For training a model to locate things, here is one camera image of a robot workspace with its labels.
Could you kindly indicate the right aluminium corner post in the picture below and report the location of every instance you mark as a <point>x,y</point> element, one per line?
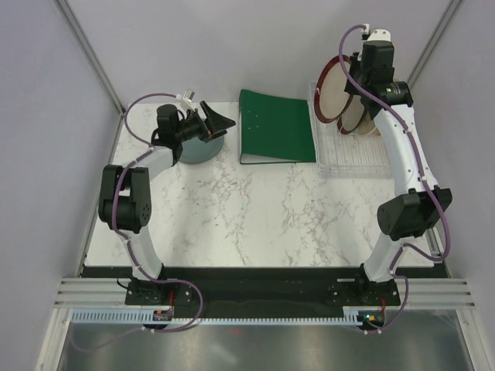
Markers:
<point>434,40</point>

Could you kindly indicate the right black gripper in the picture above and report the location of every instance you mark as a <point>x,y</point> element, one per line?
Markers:
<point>355,62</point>

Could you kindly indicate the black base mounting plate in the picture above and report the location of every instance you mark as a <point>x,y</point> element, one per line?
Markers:
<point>314,287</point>

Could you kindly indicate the pale green plate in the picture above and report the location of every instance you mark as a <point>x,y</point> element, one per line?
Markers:
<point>367,127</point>

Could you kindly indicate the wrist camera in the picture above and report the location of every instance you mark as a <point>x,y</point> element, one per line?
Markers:
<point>375,35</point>
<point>186,100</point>

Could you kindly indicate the left aluminium corner post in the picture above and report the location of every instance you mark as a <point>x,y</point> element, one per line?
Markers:
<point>87,49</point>

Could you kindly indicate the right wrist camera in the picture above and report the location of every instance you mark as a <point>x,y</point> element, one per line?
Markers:
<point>375,35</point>

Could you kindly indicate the white wire dish rack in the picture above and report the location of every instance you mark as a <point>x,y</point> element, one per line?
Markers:
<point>346,156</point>

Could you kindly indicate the dark rimmed beige plate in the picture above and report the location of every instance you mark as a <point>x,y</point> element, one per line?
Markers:
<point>352,121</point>

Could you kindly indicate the aluminium corner post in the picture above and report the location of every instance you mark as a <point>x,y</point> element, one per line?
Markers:
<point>434,40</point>
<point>87,49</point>

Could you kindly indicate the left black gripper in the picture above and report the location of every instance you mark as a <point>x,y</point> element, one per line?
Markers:
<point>214,123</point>

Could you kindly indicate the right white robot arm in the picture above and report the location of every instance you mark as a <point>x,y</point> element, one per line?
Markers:
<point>419,202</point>

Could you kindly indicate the green ring binder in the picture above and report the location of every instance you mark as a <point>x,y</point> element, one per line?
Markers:
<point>274,130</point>

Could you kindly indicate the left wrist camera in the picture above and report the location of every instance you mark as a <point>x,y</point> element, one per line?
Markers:
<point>186,100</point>

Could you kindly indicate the grey-blue plate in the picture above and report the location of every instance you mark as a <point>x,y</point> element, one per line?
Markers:
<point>196,151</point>

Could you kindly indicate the white slotted cable duct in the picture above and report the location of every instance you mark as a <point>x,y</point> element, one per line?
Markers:
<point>114,316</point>

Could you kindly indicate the red rimmed cream plate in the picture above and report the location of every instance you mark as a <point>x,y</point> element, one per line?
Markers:
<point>330,100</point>

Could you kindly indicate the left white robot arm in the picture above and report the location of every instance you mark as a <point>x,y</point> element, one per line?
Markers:
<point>125,202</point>

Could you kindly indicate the aluminium frame rail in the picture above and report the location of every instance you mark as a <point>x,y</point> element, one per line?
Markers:
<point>105,293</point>

